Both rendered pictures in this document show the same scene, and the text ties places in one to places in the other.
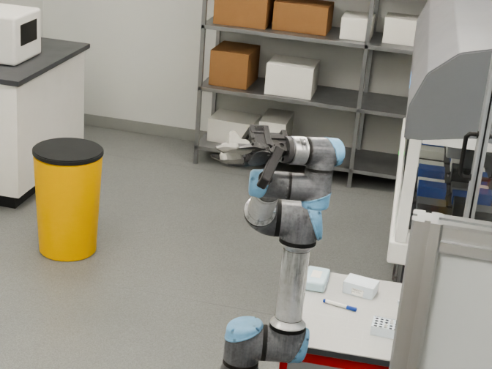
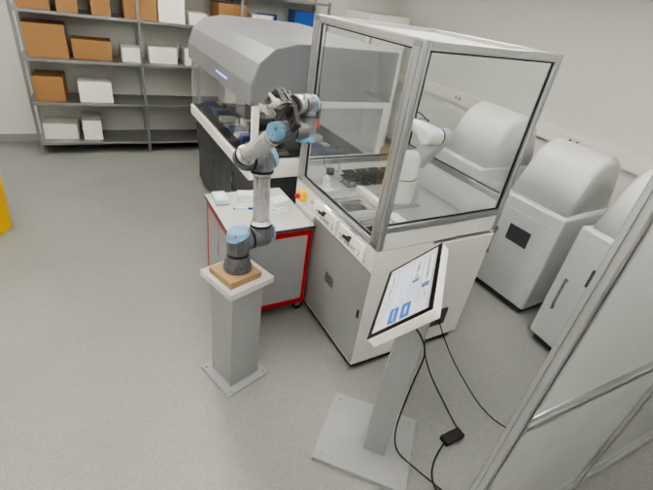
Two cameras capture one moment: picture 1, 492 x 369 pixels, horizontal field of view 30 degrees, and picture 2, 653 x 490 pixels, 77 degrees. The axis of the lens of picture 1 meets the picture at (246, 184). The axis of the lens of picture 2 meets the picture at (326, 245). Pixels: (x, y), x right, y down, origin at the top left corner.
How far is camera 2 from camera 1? 132 cm
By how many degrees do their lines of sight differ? 39
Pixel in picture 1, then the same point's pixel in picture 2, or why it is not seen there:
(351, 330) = not seen: hidden behind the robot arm
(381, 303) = not seen: hidden behind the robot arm
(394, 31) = (155, 54)
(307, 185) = (306, 127)
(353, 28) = (130, 54)
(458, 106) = (277, 83)
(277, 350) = (261, 239)
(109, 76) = not seen: outside the picture
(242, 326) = (239, 231)
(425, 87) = (259, 72)
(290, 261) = (262, 184)
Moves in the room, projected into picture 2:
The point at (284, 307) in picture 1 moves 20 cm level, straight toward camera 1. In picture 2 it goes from (261, 213) to (280, 231)
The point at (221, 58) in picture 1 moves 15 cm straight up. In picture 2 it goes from (41, 81) to (38, 67)
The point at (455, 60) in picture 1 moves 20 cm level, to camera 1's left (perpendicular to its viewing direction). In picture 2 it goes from (274, 54) to (247, 52)
